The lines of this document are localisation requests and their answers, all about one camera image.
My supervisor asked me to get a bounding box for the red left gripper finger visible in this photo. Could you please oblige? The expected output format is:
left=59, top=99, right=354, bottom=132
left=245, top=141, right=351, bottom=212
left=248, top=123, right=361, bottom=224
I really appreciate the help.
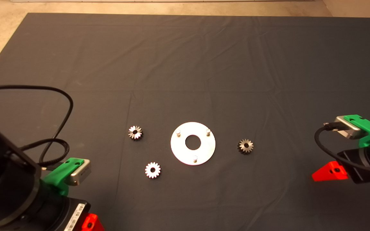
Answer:
left=82, top=213, right=105, bottom=231

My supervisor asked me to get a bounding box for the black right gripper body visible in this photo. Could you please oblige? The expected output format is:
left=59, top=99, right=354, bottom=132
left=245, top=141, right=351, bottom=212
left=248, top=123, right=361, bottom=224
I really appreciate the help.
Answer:
left=337, top=148, right=370, bottom=184

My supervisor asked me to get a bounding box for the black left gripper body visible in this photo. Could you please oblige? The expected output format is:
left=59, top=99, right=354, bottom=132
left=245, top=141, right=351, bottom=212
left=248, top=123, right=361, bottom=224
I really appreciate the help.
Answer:
left=57, top=194, right=91, bottom=231

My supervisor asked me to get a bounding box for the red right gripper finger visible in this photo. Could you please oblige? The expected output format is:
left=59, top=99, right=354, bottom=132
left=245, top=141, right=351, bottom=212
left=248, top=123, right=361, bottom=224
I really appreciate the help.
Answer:
left=312, top=161, right=348, bottom=182

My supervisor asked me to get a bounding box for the small steel planetary gear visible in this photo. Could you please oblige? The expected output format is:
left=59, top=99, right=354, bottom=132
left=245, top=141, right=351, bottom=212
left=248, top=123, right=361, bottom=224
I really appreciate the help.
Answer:
left=237, top=139, right=254, bottom=155
left=145, top=162, right=161, bottom=179
left=128, top=125, right=143, bottom=141

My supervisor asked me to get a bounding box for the round metal carrier plate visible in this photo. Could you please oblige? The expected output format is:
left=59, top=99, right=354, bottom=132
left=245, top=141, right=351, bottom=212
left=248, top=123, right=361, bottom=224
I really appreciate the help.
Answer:
left=170, top=122, right=216, bottom=166

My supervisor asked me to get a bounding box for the dark grey table cloth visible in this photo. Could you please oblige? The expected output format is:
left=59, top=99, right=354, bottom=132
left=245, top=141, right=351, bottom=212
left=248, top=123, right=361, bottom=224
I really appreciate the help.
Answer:
left=0, top=13, right=370, bottom=231

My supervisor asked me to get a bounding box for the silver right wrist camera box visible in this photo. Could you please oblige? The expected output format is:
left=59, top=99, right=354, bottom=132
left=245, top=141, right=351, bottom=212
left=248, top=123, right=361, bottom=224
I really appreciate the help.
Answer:
left=332, top=116, right=363, bottom=140

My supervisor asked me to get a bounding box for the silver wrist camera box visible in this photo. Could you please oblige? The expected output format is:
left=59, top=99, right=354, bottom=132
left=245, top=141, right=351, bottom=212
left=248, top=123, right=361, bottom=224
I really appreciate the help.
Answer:
left=64, top=159, right=91, bottom=186
left=332, top=116, right=363, bottom=140

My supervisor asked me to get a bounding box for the black right camera cable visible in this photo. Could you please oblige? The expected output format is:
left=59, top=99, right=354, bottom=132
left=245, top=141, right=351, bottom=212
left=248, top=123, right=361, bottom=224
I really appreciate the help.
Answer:
left=314, top=123, right=370, bottom=176

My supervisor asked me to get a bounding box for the green left camera mount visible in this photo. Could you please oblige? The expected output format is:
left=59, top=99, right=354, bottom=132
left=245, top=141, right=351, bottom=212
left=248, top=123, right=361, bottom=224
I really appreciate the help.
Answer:
left=43, top=158, right=85, bottom=197

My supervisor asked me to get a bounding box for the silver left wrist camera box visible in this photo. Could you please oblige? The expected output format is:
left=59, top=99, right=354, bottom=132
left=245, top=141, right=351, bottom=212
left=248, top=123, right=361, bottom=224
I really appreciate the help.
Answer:
left=64, top=159, right=91, bottom=186

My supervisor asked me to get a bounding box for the thin black left camera cable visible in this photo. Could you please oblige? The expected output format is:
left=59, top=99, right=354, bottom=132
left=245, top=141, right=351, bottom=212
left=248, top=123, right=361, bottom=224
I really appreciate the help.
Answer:
left=0, top=85, right=74, bottom=170

